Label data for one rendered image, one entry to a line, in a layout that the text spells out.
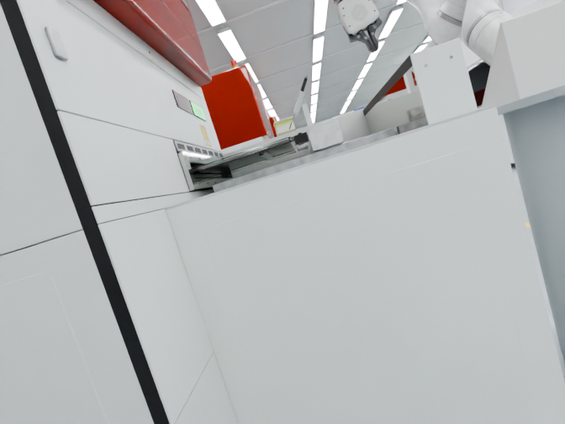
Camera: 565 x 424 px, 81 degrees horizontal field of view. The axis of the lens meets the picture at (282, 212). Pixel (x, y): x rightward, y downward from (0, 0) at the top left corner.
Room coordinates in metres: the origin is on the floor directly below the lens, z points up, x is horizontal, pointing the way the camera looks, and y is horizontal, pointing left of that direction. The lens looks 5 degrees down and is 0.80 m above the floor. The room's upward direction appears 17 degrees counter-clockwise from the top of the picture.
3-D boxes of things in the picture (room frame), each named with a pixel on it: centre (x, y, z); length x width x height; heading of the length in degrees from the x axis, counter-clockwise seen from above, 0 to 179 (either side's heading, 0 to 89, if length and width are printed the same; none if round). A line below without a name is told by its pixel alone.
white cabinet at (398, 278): (1.08, -0.16, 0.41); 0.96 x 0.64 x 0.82; 174
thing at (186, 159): (1.03, 0.17, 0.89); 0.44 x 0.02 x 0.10; 174
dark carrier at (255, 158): (1.03, 0.09, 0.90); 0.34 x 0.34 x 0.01; 84
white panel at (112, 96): (0.85, 0.20, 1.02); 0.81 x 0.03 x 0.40; 174
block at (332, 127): (0.86, -0.16, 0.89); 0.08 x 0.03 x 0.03; 84
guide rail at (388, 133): (0.89, -0.09, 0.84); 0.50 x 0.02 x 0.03; 84
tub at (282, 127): (1.34, -0.11, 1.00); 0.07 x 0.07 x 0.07; 2
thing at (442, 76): (0.91, -0.40, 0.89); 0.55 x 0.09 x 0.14; 174
